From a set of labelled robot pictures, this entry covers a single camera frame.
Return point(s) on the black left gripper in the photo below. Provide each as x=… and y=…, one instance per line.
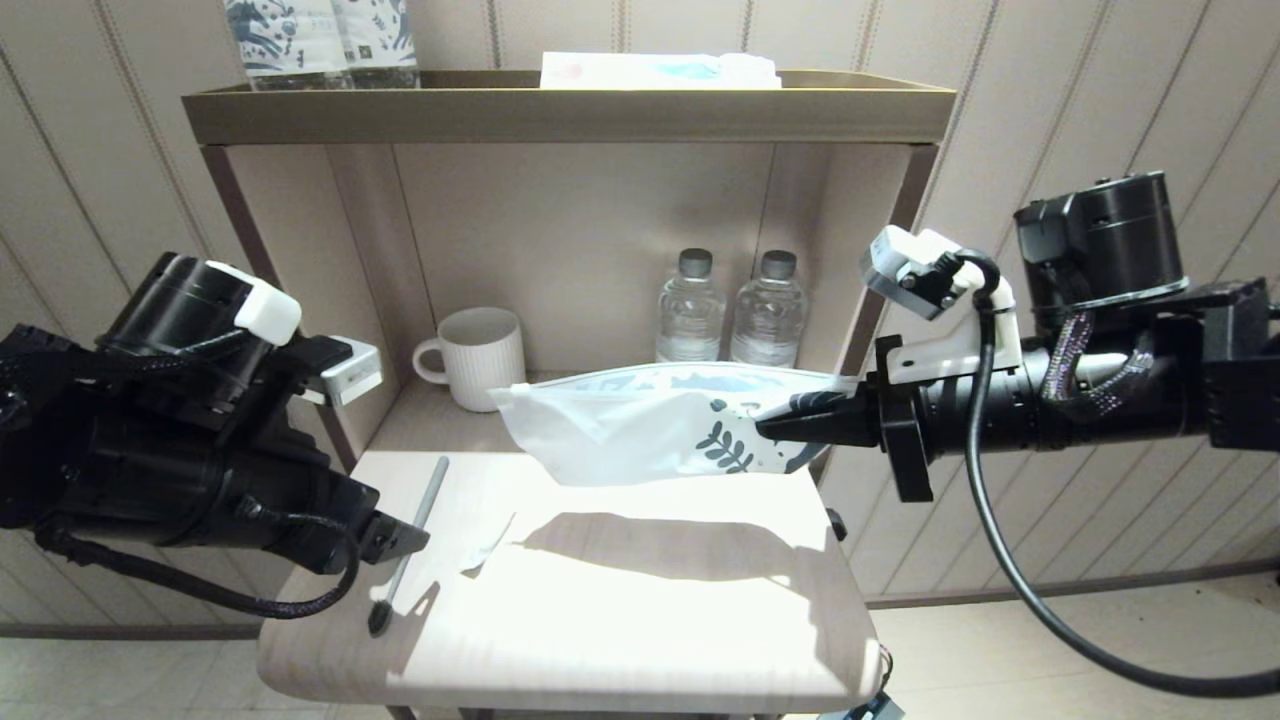
x=300, y=510

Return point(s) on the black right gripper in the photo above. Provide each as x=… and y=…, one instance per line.
x=960, y=420

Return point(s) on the grey toothbrush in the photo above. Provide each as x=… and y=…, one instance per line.
x=432, y=490

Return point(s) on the white leaf-print plastic bag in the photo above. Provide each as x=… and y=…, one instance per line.
x=620, y=430

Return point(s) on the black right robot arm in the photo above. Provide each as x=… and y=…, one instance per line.
x=1100, y=240

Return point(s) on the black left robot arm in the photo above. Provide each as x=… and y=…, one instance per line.
x=120, y=480

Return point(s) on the small black knob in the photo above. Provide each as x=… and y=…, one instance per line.
x=836, y=524

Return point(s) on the small clear water bottle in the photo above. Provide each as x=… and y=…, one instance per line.
x=766, y=320
x=690, y=320

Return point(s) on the white ribbed mug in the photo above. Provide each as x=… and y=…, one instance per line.
x=485, y=365

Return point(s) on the black blue connector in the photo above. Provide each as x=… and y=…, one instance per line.
x=865, y=708

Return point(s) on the beige wooden shelf cabinet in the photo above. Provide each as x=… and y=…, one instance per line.
x=300, y=250

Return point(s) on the white blue flat packet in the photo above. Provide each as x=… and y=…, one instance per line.
x=650, y=72

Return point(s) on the large blue-print water bottle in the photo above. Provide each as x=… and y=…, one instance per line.
x=385, y=40

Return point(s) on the blue patterned packages on top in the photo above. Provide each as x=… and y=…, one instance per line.
x=290, y=45

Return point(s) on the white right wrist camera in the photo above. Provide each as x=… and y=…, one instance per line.
x=920, y=270

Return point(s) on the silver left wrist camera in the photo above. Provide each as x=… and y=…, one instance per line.
x=350, y=372

